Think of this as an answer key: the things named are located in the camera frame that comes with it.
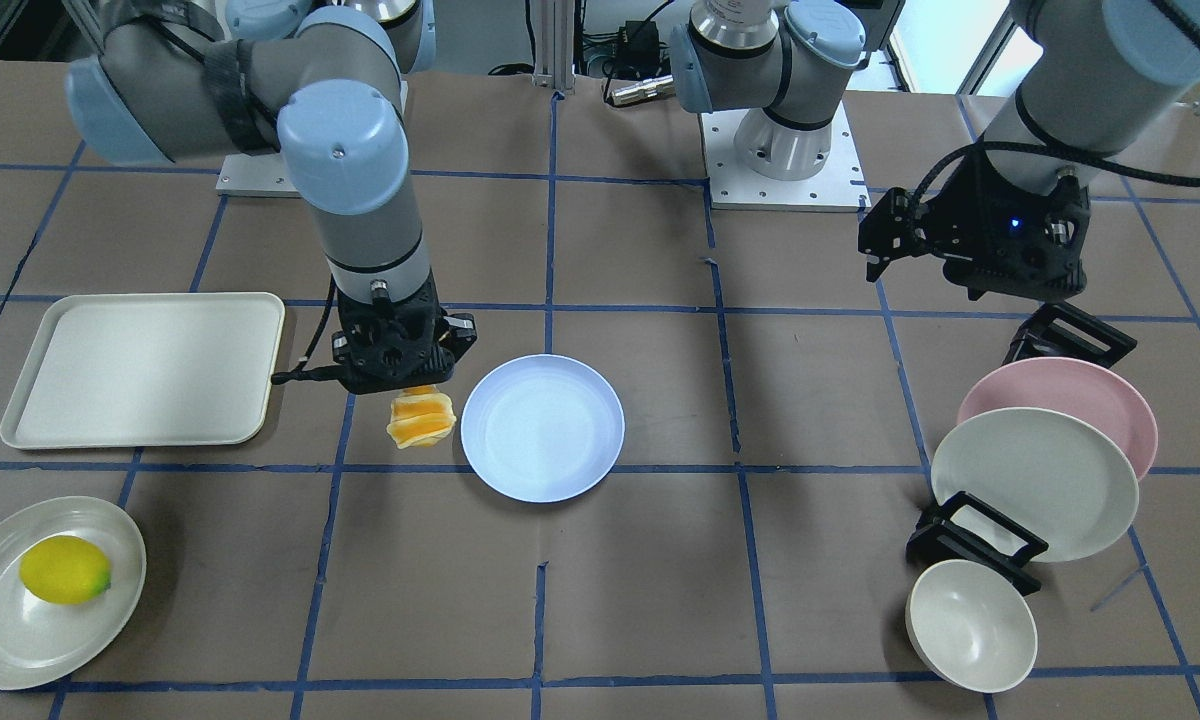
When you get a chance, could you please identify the light blue plate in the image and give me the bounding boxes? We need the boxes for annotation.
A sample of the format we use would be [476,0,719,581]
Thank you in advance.
[460,354,626,503]

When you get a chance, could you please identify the orange bread piece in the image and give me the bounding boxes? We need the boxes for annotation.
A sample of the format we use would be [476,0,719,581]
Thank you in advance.
[386,386,457,448]

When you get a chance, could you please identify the cream bowl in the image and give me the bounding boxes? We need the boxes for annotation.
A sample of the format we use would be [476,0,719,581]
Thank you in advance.
[905,560,1039,692]

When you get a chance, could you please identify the pink plate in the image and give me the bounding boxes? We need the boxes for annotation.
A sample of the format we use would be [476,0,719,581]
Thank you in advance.
[956,358,1160,479]

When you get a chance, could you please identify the white plate with lemon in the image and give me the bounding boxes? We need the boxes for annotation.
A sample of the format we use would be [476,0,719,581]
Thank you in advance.
[0,496,146,691]

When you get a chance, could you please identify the cream rectangular tray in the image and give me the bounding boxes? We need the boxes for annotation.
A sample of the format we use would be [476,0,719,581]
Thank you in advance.
[0,292,286,450]

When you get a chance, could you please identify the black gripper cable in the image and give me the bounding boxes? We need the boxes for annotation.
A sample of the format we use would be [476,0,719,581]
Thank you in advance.
[270,275,352,388]

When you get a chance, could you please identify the yellow lemon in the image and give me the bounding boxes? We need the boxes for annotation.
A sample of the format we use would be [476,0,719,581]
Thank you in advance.
[18,536,110,605]

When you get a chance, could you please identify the cream plate in rack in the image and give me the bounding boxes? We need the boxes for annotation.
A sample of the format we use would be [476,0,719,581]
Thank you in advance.
[932,407,1140,562]

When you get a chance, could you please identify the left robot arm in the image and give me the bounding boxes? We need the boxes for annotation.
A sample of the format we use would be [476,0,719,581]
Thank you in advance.
[668,1,1200,304]

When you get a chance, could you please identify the black dish rack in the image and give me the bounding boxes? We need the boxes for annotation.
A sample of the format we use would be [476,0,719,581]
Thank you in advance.
[907,304,1138,596]

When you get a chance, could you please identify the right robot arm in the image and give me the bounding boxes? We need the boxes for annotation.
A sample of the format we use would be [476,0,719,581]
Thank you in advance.
[64,1,478,395]

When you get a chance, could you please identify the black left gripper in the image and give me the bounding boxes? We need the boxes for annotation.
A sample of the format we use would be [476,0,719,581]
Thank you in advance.
[857,150,1092,304]

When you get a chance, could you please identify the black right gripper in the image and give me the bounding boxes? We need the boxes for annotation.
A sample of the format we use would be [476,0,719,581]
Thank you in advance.
[332,281,478,395]

